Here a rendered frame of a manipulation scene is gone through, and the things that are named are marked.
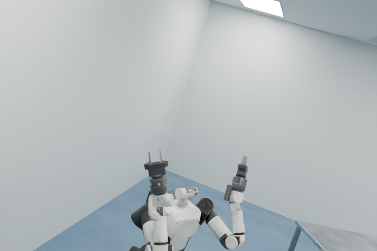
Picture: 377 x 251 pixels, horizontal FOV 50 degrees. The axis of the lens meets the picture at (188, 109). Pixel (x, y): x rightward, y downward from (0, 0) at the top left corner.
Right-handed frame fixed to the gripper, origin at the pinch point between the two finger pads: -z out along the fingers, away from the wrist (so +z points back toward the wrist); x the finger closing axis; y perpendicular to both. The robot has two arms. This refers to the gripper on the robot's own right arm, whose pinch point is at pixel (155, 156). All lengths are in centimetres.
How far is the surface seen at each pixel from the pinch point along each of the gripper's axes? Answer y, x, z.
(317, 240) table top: -120, 140, 120
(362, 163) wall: -341, 326, 125
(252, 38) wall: -411, 198, -80
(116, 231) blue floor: -229, -37, 121
